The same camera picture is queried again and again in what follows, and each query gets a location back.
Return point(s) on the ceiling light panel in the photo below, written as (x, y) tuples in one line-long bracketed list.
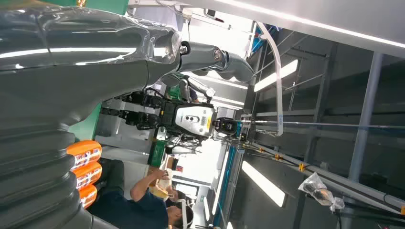
[(275, 75), (264, 185)]

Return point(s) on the rail with yellow clips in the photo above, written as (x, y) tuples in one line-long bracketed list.
[(316, 173)]

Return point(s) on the person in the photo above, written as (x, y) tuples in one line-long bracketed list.
[(139, 211)]

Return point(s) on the grey support pillar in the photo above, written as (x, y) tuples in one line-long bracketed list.
[(365, 117)]

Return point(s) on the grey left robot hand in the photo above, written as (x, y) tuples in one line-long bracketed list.
[(79, 63)]

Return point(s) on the orange juice bottle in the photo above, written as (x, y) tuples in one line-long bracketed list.
[(90, 175), (89, 196), (85, 153)]

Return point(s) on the clear plastic bag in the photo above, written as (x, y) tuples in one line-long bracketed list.
[(319, 191)]

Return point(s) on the green plastic crate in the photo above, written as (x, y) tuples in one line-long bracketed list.
[(157, 154)]

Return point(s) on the white curved gantry rail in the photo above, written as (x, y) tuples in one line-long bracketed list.
[(279, 94)]

